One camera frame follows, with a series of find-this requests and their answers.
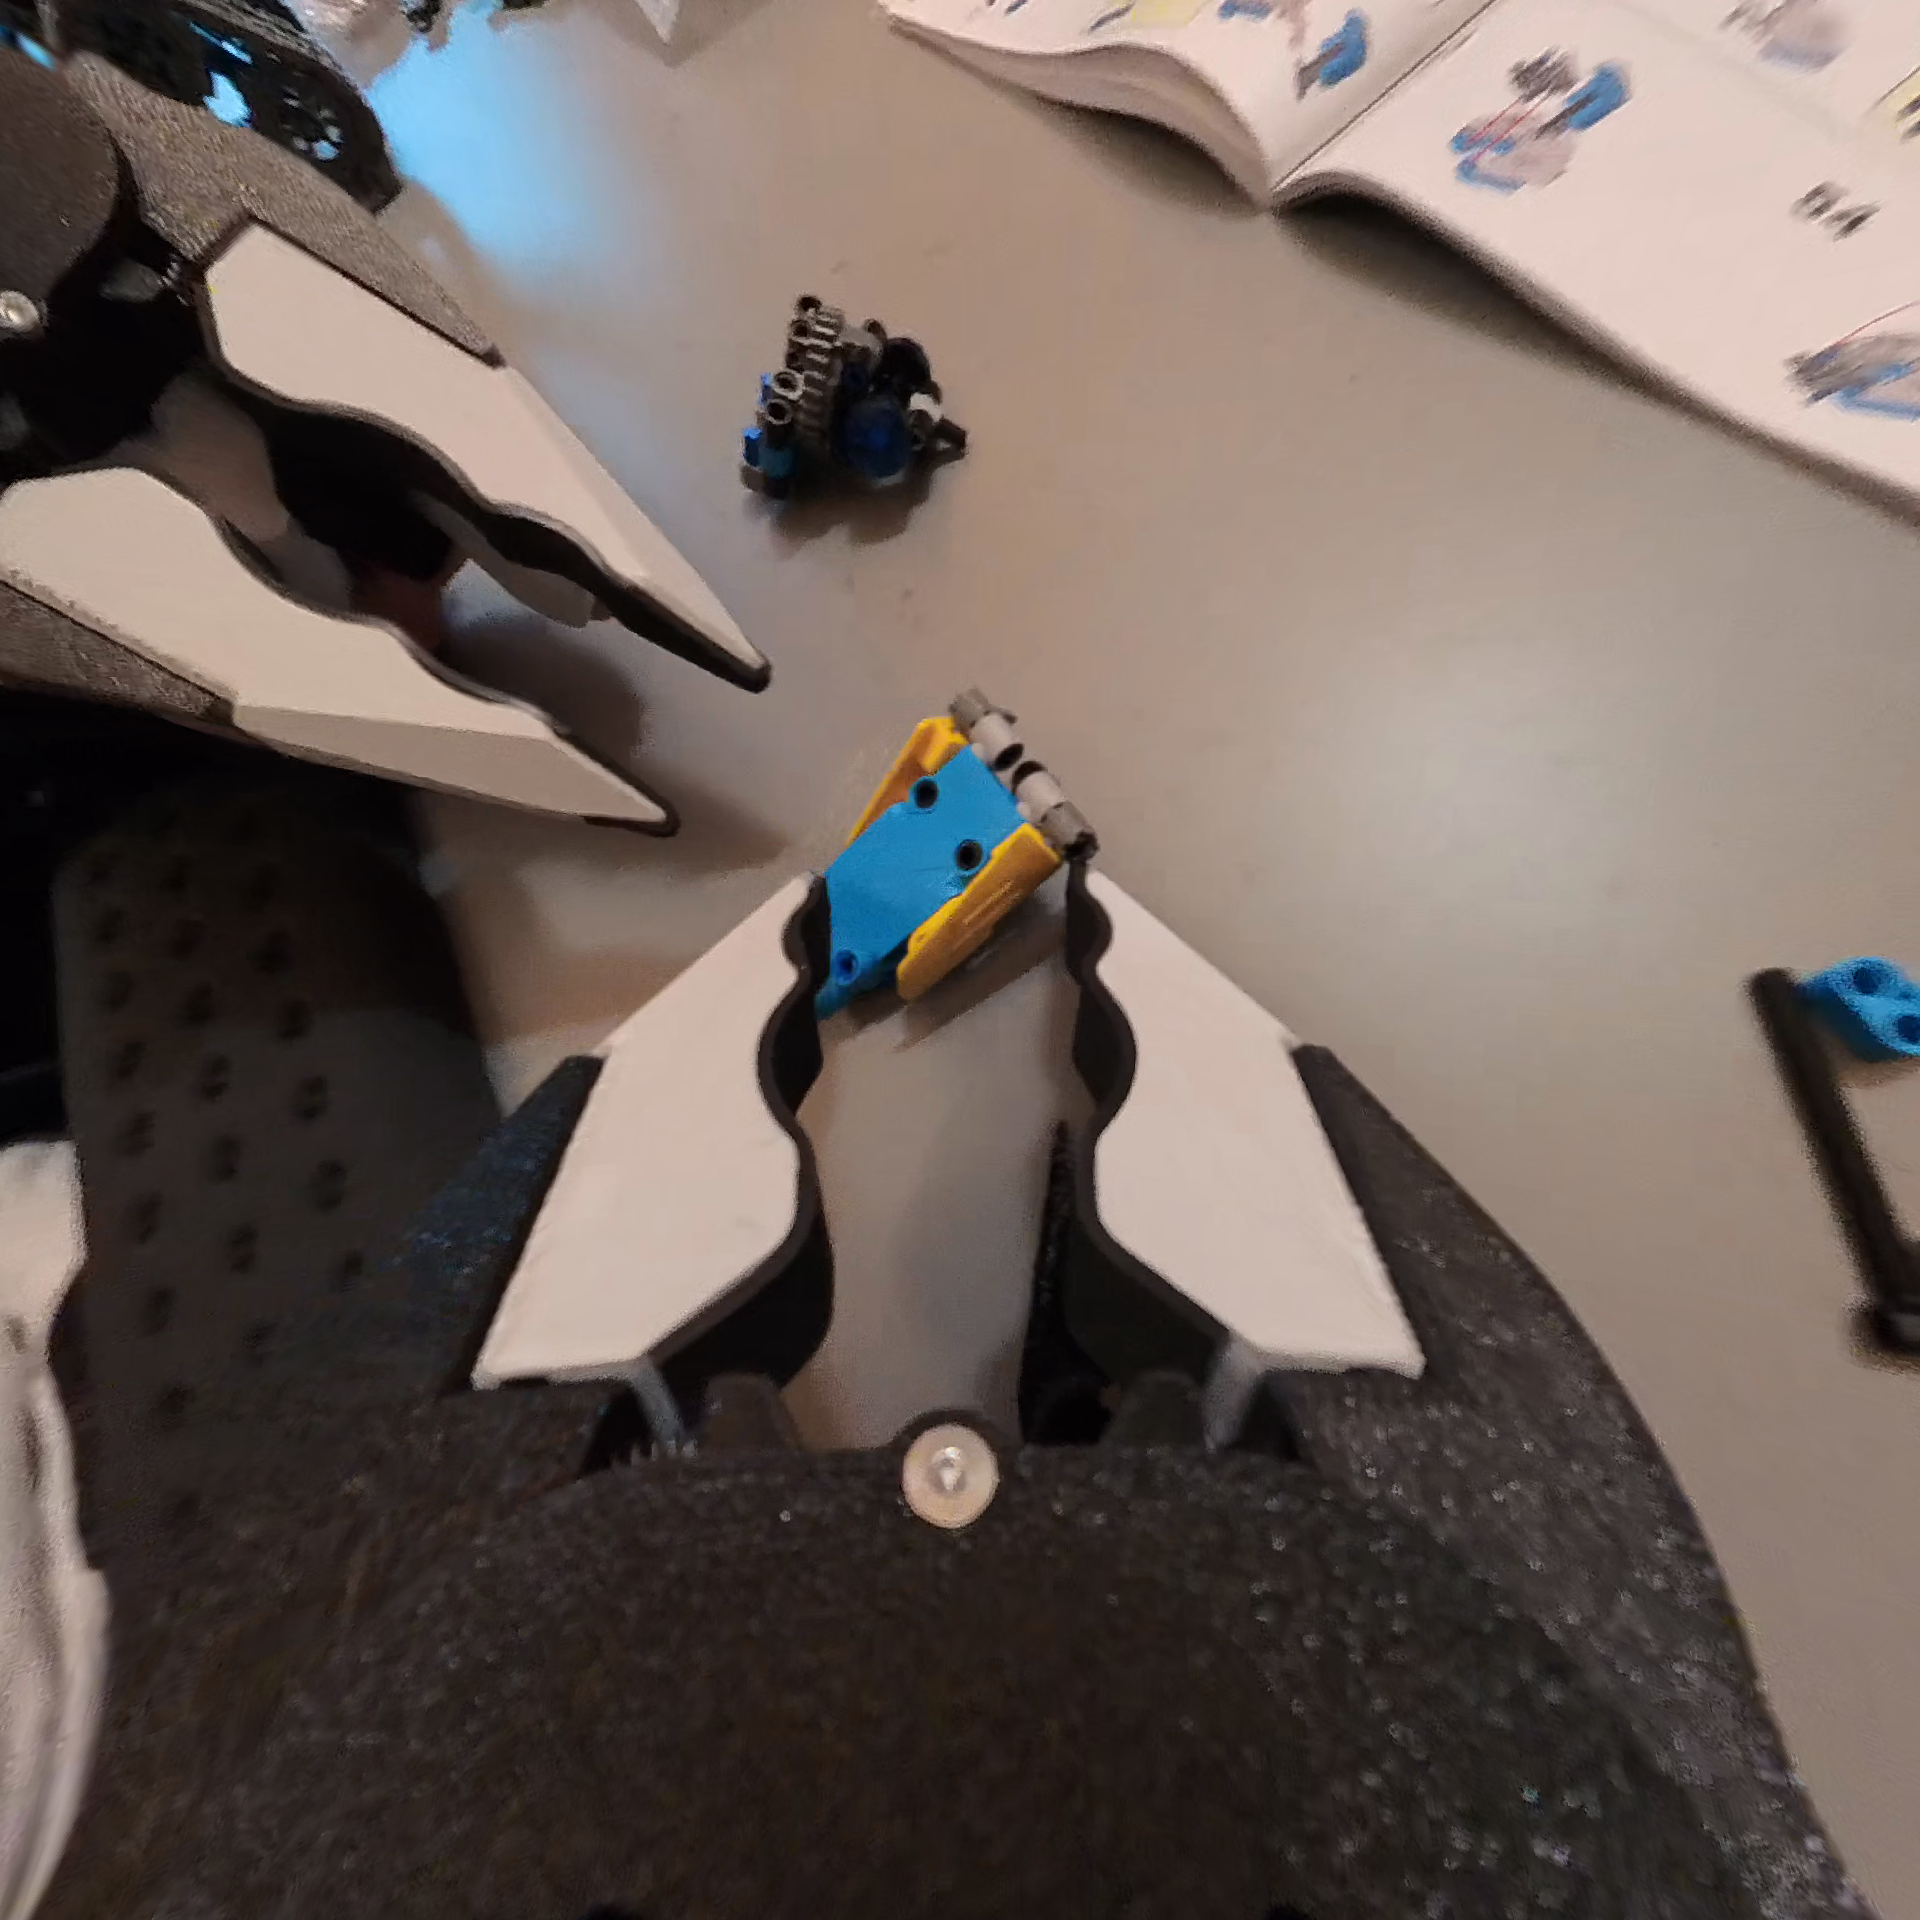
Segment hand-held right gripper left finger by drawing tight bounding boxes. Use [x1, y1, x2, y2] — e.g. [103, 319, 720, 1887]
[466, 875, 841, 1443]

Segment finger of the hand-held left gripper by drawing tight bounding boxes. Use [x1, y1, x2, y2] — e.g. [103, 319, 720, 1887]
[196, 223, 774, 698]
[0, 464, 678, 839]

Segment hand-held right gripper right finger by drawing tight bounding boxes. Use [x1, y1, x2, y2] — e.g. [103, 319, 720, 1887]
[1027, 861, 1428, 1449]

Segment black blue gear brick assembly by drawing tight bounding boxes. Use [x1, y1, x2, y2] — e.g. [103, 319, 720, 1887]
[739, 296, 970, 504]

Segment blue yellow brick assembly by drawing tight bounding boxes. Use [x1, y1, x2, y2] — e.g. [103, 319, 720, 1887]
[814, 688, 1098, 1024]

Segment black perforated mat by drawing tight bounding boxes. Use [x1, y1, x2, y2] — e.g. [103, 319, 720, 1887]
[43, 783, 504, 1502]

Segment black brick axle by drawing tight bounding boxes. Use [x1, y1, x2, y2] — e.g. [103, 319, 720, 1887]
[1746, 972, 1920, 1357]

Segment blue perforated brick beam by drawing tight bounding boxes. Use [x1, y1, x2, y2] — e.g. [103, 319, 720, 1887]
[1798, 959, 1920, 1064]

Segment white garment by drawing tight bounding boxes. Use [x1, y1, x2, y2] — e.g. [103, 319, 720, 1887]
[0, 1138, 109, 1863]

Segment open instruction booklet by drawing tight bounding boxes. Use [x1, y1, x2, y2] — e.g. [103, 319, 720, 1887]
[879, 0, 1920, 524]

